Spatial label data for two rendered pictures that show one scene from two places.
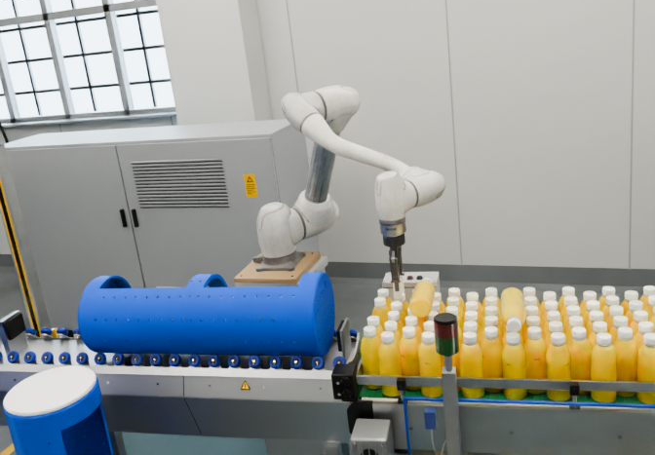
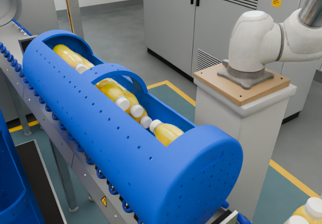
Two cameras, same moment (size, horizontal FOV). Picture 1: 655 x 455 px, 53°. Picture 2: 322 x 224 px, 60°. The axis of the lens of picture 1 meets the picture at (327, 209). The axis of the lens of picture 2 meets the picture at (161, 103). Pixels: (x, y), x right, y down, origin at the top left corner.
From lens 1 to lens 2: 1.75 m
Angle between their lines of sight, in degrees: 37
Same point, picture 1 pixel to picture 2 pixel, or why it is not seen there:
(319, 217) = (303, 45)
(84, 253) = (170, 14)
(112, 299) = (39, 55)
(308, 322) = (150, 210)
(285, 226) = (257, 41)
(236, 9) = not seen: outside the picture
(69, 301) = (159, 39)
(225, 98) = not seen: outside the picture
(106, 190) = not seen: outside the picture
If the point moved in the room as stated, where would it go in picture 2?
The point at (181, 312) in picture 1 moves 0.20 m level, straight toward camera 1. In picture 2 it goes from (63, 99) to (10, 141)
